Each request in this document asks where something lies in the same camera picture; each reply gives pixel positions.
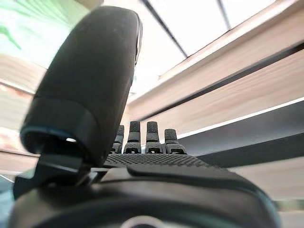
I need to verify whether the napa cabbage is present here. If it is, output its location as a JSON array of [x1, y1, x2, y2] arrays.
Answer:
[[0, 0, 79, 55]]

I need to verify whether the wooden slatted crate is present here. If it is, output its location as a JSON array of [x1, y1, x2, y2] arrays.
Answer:
[[0, 0, 304, 199]]

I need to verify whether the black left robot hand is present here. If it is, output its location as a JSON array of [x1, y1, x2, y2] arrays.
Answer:
[[8, 6, 283, 228]]

